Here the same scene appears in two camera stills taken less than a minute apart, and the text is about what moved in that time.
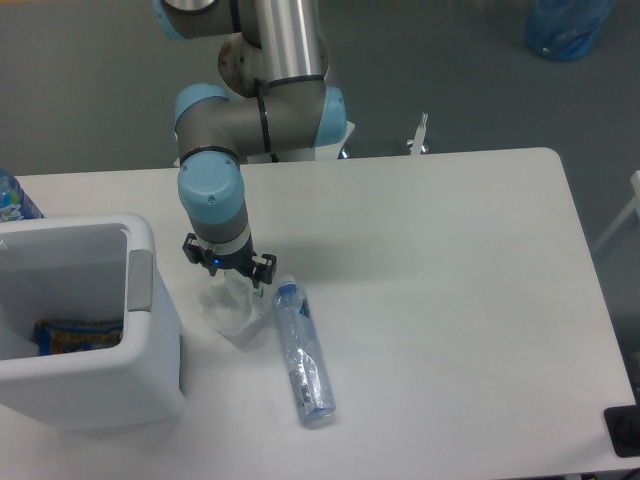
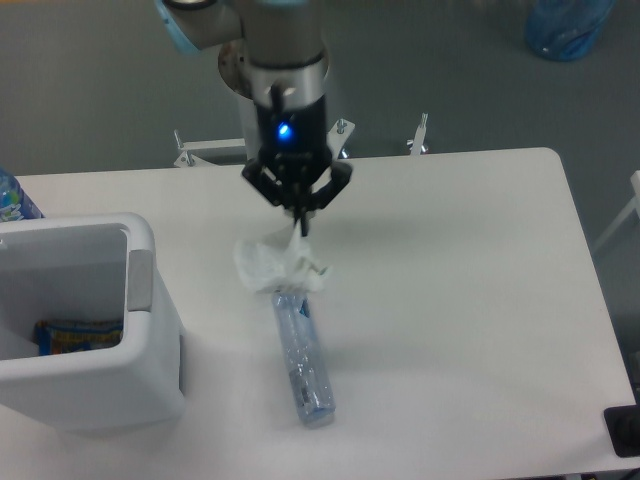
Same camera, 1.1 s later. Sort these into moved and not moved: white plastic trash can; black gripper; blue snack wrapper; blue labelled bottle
Moved: black gripper
Not moved: blue labelled bottle; white plastic trash can; blue snack wrapper
